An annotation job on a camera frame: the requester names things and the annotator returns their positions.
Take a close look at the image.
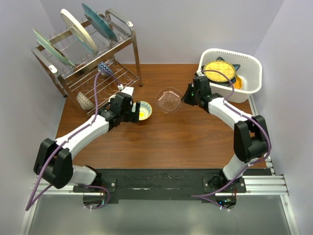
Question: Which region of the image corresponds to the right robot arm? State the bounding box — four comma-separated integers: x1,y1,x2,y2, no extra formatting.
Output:
181,76,271,192

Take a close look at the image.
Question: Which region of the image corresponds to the grey patterned cup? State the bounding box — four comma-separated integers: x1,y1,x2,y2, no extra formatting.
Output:
76,92,95,111

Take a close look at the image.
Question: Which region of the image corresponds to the metal dish rack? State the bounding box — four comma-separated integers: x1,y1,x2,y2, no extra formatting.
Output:
32,4,143,115

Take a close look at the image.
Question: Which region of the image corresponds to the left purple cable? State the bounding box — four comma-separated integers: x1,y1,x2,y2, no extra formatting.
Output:
25,70,124,212

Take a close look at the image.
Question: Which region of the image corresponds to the small daisy bowl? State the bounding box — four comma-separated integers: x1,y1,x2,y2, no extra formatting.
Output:
138,101,153,121

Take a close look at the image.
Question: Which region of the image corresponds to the clear glass plate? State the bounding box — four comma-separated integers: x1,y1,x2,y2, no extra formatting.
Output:
155,87,183,114

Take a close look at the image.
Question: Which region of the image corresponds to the white plastic bin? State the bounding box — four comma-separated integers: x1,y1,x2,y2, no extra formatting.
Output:
198,48,262,103

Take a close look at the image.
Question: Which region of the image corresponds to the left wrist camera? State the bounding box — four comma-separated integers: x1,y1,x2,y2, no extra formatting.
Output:
117,84,134,96

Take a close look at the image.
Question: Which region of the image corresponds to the purple cable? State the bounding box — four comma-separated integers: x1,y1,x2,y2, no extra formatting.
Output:
190,70,272,210
25,70,124,212

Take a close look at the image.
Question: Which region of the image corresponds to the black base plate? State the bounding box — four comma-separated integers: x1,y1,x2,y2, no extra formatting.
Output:
43,167,272,205

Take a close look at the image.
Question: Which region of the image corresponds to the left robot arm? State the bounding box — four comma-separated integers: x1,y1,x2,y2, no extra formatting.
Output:
33,87,140,192

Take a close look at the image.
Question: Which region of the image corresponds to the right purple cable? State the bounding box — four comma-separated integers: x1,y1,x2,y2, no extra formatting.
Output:
190,70,272,210

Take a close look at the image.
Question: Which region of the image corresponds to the yellow patterned plate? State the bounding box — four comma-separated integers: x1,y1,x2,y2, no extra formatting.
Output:
203,60,236,83

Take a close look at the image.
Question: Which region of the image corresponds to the black dish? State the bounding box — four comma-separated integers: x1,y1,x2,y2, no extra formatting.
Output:
201,57,241,87

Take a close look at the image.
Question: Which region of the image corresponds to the orange polka dot plate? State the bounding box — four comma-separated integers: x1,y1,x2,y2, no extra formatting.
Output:
233,76,243,90

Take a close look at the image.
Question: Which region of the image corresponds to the green plate in rack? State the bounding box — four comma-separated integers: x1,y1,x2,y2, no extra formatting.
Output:
33,29,75,68

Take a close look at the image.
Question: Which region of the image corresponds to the blue zigzag bowl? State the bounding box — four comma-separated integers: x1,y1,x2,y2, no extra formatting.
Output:
97,62,113,76

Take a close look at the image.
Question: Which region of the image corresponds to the aluminium rail frame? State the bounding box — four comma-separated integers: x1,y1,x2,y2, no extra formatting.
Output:
18,90,300,235

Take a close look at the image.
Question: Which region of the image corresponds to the cream plate in rack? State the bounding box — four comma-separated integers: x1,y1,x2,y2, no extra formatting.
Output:
60,9,98,55

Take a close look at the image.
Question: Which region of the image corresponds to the teal plate in rack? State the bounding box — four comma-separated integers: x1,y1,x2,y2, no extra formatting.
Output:
82,3,118,42

